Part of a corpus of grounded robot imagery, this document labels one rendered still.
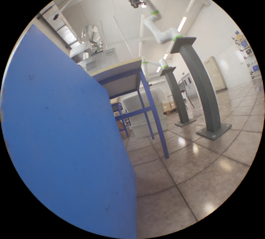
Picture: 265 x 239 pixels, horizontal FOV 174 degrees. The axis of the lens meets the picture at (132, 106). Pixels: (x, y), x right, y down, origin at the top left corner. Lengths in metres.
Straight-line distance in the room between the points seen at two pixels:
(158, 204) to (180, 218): 0.13
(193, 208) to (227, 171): 0.24
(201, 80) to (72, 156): 0.88
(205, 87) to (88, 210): 0.91
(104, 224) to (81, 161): 0.15
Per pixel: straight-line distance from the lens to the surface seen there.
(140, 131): 1.40
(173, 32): 1.08
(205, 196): 0.47
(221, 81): 5.61
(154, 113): 0.60
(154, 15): 1.35
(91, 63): 0.83
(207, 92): 0.85
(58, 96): 0.17
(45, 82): 0.16
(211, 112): 0.86
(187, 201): 0.46
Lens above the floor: 0.41
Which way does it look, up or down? 5 degrees up
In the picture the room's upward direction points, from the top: 18 degrees counter-clockwise
